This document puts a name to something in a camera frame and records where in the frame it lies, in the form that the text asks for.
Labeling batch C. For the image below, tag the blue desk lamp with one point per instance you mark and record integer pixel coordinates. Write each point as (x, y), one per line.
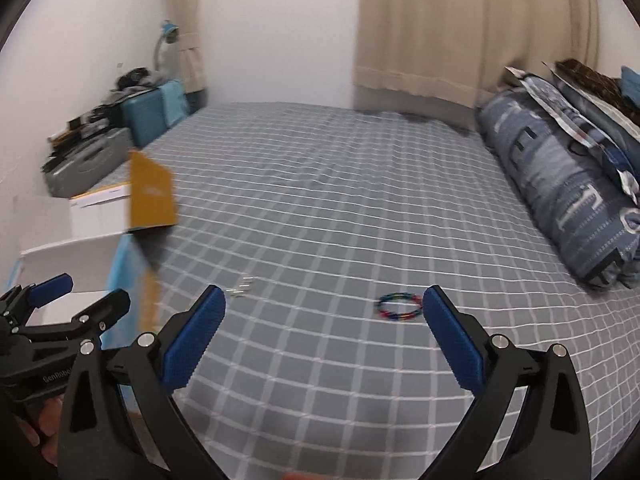
(170, 30)

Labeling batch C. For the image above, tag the blue pillow with white edge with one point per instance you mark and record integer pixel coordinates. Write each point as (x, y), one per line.
(555, 100)

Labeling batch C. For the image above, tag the wide beige curtain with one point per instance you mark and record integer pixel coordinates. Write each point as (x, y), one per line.
(460, 25)

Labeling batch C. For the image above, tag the person's left hand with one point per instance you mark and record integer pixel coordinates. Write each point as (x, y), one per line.
(47, 420)

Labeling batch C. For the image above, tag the grey-blue pillow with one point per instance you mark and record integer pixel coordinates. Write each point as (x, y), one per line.
(605, 120)

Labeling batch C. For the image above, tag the narrow beige curtain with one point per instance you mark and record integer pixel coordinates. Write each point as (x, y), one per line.
(187, 25)

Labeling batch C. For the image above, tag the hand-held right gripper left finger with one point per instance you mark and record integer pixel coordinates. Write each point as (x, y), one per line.
(192, 340)

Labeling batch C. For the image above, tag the teal suitcase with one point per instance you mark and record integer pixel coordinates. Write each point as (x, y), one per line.
(150, 112)

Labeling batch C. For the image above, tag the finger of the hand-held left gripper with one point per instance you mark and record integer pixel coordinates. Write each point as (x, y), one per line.
(107, 310)
(50, 287)

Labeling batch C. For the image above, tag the blue and yellow cardboard box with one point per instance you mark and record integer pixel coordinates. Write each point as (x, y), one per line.
(95, 225)

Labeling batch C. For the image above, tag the dark clutter pile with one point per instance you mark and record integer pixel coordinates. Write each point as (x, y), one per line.
(135, 80)

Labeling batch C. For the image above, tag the white pearl beads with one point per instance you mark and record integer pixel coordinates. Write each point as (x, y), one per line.
(240, 287)

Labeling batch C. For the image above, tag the blue folded cloth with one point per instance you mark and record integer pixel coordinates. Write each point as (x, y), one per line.
(631, 80)

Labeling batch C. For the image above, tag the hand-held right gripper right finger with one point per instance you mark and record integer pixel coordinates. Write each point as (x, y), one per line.
(456, 340)

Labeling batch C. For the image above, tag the grey hard case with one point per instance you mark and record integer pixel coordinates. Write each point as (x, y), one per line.
(85, 162)

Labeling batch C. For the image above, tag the grey grid bedsheet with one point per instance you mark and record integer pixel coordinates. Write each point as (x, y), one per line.
(325, 200)

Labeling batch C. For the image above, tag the folded blue patterned quilt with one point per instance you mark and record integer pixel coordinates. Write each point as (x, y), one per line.
(555, 185)

